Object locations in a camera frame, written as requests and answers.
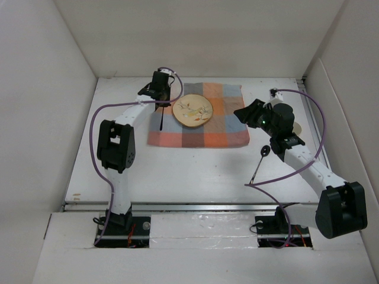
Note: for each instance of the aluminium front rail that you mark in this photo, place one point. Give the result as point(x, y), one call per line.
point(171, 207)

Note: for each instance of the black metal spoon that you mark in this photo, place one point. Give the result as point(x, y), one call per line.
point(265, 151)

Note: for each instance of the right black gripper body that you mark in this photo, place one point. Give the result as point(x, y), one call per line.
point(265, 124)

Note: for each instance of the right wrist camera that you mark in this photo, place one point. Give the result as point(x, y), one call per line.
point(276, 97)

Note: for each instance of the black metal fork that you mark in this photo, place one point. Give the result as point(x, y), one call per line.
point(161, 120)

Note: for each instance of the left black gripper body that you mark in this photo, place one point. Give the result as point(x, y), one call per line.
point(166, 92)

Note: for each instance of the aluminium rail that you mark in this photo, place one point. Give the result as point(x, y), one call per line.
point(316, 134)
point(171, 207)

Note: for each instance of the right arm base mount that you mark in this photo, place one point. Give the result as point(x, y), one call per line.
point(274, 235)

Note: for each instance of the pink ceramic cup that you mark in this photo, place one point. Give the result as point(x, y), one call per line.
point(297, 129)

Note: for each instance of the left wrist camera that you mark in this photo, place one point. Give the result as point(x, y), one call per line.
point(167, 70)

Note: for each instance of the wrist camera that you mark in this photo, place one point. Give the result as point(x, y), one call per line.
point(167, 70)
point(276, 97)

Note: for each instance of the aluminium right side rail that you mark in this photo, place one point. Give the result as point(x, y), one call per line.
point(316, 134)

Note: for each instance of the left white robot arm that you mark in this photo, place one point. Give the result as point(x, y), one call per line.
point(116, 148)

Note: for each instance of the beige floral ceramic plate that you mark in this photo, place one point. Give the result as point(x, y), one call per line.
point(192, 110)

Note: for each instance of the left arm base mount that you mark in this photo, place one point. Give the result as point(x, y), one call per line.
point(135, 235)

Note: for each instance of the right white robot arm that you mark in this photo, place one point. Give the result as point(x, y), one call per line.
point(342, 208)

